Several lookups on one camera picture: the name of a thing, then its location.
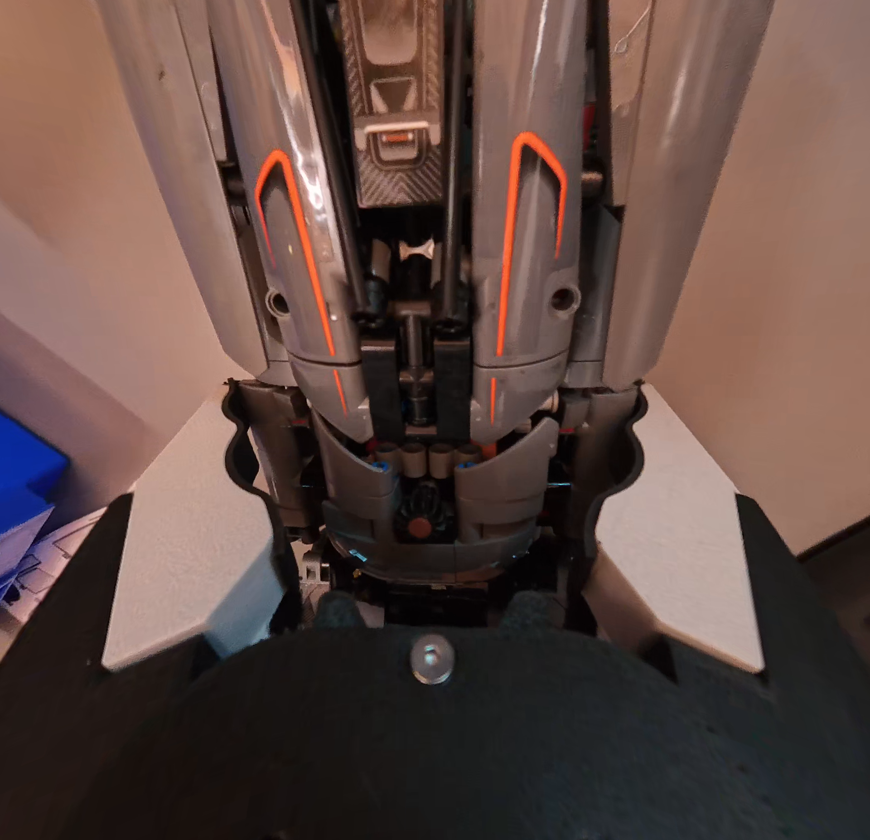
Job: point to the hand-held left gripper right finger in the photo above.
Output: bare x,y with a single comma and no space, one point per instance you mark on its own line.
673,554

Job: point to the blue storage bin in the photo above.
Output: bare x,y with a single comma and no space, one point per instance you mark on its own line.
27,473

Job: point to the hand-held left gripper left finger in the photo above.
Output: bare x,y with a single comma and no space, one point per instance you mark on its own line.
197,547

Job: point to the printed instruction sheet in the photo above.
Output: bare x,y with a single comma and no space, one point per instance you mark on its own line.
61,547

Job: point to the grey lego car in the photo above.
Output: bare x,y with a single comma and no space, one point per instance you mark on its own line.
530,241

